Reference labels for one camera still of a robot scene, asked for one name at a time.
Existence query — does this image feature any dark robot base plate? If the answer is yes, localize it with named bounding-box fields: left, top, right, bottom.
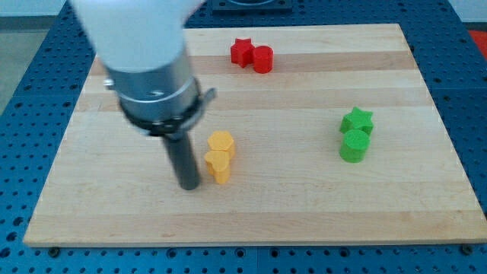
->
left=208, top=0, right=293, bottom=14

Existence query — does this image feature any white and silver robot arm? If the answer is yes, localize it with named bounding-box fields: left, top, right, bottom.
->
left=70, top=0, right=214, bottom=136

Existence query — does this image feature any yellow hexagon block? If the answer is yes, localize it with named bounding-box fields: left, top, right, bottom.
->
left=207, top=131, right=236, bottom=159

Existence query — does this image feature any red star block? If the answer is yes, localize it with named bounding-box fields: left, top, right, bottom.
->
left=230, top=38, right=255, bottom=68

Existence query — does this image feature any light wooden board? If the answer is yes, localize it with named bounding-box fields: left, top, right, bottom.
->
left=24, top=24, right=486, bottom=247

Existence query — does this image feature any red cylinder block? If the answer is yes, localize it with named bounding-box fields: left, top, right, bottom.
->
left=253, top=46, right=274, bottom=74

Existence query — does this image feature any yellow heart block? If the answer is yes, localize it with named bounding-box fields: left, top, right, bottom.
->
left=204, top=151, right=231, bottom=184

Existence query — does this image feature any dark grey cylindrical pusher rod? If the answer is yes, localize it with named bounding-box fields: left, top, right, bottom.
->
left=162, top=132, right=201, bottom=190

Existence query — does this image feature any green star block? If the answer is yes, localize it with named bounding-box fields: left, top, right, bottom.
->
left=339, top=107, right=374, bottom=135

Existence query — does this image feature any green cylinder block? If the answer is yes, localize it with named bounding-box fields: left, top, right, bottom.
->
left=339, top=129, right=371, bottom=163

